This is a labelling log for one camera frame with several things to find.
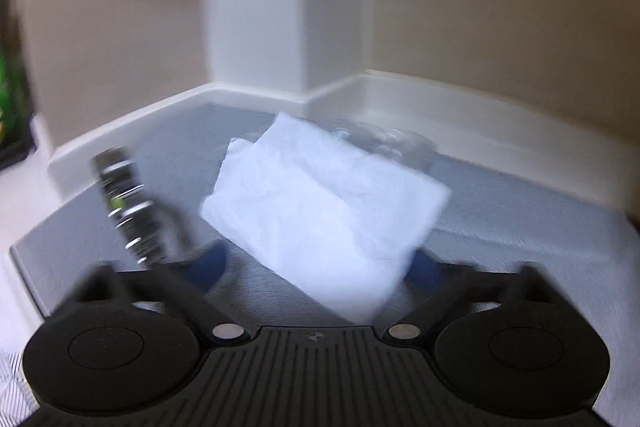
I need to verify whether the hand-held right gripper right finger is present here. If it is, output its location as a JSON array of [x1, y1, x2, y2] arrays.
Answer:
[[386, 252, 571, 342]]

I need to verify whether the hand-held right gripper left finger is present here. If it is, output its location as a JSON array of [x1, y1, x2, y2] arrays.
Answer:
[[65, 241, 251, 342]]

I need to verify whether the white paper towel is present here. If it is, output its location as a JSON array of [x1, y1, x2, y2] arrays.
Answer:
[[200, 111, 453, 325]]

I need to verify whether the clear plastic wrapper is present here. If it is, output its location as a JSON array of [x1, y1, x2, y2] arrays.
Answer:
[[320, 116, 440, 172]]

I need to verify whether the white printed cloth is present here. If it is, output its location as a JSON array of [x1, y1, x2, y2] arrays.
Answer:
[[0, 252, 43, 427]]

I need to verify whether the yellow green snack packet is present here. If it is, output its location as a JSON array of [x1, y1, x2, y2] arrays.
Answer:
[[0, 47, 28, 148]]

